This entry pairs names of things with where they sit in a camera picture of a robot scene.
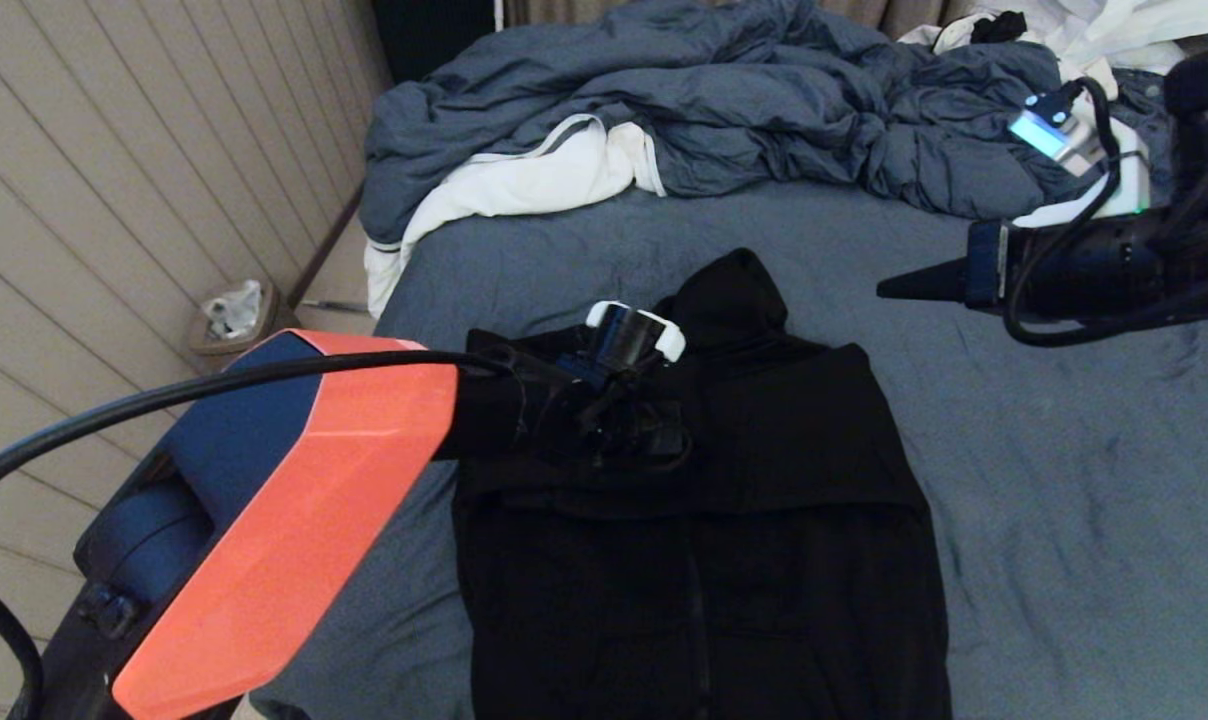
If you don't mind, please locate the black zip hoodie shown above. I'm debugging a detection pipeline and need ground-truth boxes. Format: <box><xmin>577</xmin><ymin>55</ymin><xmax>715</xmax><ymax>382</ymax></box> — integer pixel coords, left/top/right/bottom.
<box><xmin>452</xmin><ymin>248</ymin><xmax>950</xmax><ymax>720</ymax></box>

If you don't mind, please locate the white clothes pile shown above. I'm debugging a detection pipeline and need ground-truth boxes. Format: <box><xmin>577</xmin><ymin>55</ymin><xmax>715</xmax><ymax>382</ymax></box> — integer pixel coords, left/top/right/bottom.
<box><xmin>899</xmin><ymin>0</ymin><xmax>1208</xmax><ymax>86</ymax></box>

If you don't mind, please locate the blue denim garment with buttons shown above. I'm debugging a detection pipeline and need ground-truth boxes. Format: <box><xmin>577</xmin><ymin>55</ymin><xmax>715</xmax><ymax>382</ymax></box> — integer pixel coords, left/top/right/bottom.
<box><xmin>1114</xmin><ymin>68</ymin><xmax>1177</xmax><ymax>136</ymax></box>

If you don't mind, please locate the blue bed sheet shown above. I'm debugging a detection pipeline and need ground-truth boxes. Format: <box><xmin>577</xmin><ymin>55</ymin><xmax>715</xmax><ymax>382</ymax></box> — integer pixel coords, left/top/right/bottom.
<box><xmin>249</xmin><ymin>180</ymin><xmax>1208</xmax><ymax>720</ymax></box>

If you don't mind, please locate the rumpled blue duvet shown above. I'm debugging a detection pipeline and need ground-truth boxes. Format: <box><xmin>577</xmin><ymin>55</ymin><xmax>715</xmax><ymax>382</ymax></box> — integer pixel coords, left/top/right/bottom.
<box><xmin>359</xmin><ymin>0</ymin><xmax>1180</xmax><ymax>223</ymax></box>

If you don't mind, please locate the small black garment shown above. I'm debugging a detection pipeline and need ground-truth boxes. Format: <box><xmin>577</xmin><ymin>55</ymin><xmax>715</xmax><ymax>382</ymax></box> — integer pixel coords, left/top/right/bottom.
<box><xmin>969</xmin><ymin>12</ymin><xmax>1030</xmax><ymax>46</ymax></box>

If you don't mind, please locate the beige curtain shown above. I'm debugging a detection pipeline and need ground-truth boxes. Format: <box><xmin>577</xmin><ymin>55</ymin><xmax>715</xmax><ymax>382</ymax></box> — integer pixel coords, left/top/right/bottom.
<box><xmin>504</xmin><ymin>0</ymin><xmax>975</xmax><ymax>43</ymax></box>

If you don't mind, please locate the brown trash bin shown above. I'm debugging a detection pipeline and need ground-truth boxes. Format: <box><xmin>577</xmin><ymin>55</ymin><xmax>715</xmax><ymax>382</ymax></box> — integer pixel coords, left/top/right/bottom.
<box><xmin>189</xmin><ymin>282</ymin><xmax>297</xmax><ymax>359</ymax></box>

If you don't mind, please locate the white plastic bin liner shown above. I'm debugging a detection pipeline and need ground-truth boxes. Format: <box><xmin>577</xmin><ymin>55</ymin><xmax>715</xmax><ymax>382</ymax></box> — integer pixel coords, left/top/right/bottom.
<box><xmin>202</xmin><ymin>280</ymin><xmax>265</xmax><ymax>341</ymax></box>

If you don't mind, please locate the black furniture piece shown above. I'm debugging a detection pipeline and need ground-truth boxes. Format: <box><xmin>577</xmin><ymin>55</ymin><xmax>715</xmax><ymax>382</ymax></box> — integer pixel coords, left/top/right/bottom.
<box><xmin>369</xmin><ymin>0</ymin><xmax>500</xmax><ymax>86</ymax></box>

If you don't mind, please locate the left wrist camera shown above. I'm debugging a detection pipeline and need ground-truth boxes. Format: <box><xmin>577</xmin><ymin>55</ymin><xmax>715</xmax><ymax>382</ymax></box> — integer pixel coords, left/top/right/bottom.
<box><xmin>554</xmin><ymin>300</ymin><xmax>687</xmax><ymax>386</ymax></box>

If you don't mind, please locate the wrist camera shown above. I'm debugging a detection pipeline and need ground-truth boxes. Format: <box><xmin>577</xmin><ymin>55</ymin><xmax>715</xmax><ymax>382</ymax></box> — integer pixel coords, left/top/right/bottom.
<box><xmin>554</xmin><ymin>300</ymin><xmax>687</xmax><ymax>386</ymax></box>
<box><xmin>1007</xmin><ymin>78</ymin><xmax>1155</xmax><ymax>229</ymax></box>

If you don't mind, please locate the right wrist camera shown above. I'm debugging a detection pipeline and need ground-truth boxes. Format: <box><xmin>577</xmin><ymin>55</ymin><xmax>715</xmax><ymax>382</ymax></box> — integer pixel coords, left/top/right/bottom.
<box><xmin>1007</xmin><ymin>78</ymin><xmax>1155</xmax><ymax>229</ymax></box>

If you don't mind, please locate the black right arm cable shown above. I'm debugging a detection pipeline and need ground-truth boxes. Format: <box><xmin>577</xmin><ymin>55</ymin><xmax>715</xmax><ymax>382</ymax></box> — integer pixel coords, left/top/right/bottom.
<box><xmin>1002</xmin><ymin>78</ymin><xmax>1208</xmax><ymax>349</ymax></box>

